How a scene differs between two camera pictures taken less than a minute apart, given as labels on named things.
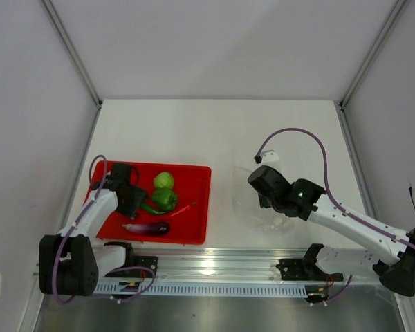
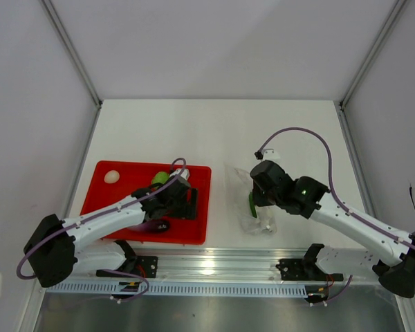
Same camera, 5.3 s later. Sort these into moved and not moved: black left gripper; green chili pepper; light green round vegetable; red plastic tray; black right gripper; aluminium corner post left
Moved: black left gripper; green chili pepper
Not moved: red plastic tray; aluminium corner post left; black right gripper; light green round vegetable
